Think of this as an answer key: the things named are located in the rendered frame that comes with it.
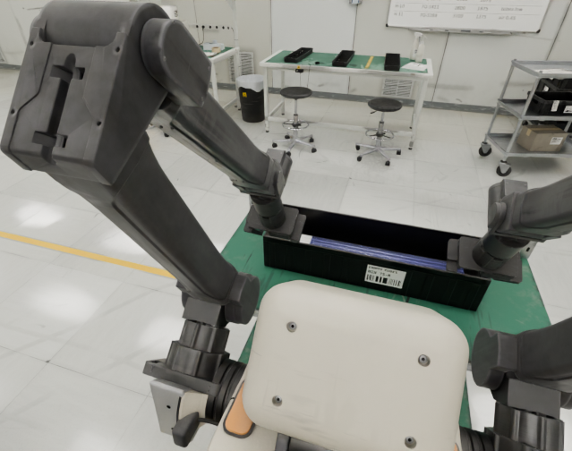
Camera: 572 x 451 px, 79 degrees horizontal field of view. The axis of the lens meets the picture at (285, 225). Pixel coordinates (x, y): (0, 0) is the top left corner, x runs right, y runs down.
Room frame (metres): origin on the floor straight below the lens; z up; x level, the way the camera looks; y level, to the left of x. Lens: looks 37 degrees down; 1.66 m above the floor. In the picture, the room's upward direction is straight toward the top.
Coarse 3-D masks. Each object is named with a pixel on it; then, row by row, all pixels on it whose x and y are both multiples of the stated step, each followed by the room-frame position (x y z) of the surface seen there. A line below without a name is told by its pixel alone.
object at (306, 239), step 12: (300, 240) 0.80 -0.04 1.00; (312, 240) 0.80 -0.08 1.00; (324, 240) 0.80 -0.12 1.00; (360, 252) 0.75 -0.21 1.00; (372, 252) 0.75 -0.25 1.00; (384, 252) 0.75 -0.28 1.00; (396, 252) 0.75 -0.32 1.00; (420, 264) 0.70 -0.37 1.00; (432, 264) 0.70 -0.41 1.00; (444, 264) 0.70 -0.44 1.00
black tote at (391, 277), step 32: (320, 224) 0.86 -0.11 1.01; (352, 224) 0.83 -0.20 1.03; (384, 224) 0.81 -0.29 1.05; (288, 256) 0.72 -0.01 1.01; (320, 256) 0.69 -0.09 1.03; (352, 256) 0.67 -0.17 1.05; (384, 288) 0.64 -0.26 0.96; (416, 288) 0.62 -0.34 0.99; (448, 288) 0.60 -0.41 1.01; (480, 288) 0.58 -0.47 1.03
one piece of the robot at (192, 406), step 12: (180, 396) 0.22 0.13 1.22; (192, 396) 0.22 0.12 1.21; (204, 396) 0.23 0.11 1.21; (180, 408) 0.21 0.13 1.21; (192, 408) 0.21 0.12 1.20; (204, 408) 0.22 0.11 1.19; (180, 420) 0.20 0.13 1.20; (192, 420) 0.20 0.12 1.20; (180, 432) 0.19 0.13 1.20; (192, 432) 0.19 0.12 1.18; (180, 444) 0.18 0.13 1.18
